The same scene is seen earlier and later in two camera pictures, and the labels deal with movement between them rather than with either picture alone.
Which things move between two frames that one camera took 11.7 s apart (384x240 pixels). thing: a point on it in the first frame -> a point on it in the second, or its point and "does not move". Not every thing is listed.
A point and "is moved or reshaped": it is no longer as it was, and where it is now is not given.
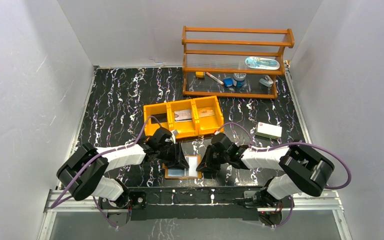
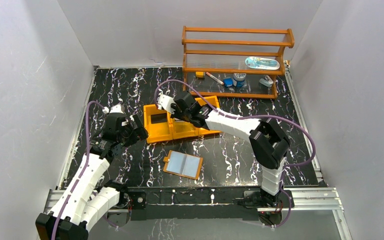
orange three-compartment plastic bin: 188,118 does not move
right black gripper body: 214,159 -> 176,113
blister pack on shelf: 263,63 does not move
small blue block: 228,82 does not move
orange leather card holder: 193,161 is moved or reshaped
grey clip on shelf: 267,81 does not move
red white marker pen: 214,78 does not move
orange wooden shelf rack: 219,61 does not move
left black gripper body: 173,153 -> 136,131
